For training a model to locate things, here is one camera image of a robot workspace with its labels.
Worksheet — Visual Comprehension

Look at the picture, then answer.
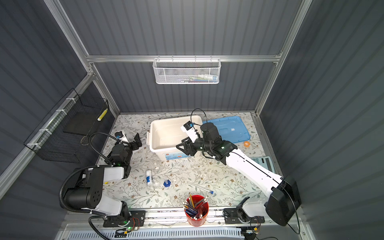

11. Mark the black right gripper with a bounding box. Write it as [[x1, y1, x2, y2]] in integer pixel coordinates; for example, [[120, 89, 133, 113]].
[[176, 134, 213, 156]]

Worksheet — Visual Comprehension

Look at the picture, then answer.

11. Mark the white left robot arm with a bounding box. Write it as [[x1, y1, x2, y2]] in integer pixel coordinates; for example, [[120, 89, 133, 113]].
[[59, 131, 143, 221]]

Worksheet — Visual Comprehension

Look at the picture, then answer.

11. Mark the white plastic storage bin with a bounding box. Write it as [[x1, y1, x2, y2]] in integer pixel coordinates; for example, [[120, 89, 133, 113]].
[[147, 115, 203, 161]]

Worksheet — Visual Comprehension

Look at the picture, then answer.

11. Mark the white blue small bottle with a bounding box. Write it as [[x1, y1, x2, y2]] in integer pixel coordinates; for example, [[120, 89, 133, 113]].
[[146, 170, 153, 186]]

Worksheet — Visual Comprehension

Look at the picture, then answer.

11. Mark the clear glass flask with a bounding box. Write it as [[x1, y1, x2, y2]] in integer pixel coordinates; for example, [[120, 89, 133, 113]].
[[152, 162, 162, 175]]

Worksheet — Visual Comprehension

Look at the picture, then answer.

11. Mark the blue bottle cap piece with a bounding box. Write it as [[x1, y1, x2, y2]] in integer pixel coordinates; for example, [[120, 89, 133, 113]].
[[163, 180, 172, 188]]

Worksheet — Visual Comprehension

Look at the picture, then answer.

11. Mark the yellow item in basket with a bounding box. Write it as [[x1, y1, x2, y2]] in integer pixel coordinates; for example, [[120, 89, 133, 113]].
[[97, 108, 109, 122]]

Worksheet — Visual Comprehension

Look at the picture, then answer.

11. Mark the blue plastic bin lid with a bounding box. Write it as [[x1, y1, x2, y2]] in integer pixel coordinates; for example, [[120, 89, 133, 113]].
[[208, 116, 251, 144]]

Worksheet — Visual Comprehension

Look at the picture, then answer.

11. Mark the red pencil cup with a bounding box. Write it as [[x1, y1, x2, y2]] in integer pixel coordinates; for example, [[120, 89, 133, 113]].
[[184, 195, 209, 227]]

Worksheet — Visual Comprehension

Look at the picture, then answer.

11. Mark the teal calculator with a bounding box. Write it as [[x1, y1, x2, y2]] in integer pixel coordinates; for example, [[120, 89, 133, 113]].
[[251, 156, 276, 173]]

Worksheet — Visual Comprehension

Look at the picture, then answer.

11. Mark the black wire side basket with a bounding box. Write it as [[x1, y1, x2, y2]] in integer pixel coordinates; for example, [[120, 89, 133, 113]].
[[24, 89, 109, 164]]

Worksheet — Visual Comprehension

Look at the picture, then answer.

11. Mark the white wire wall basket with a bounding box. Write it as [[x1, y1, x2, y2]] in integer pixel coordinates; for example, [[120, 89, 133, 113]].
[[153, 59, 222, 85]]

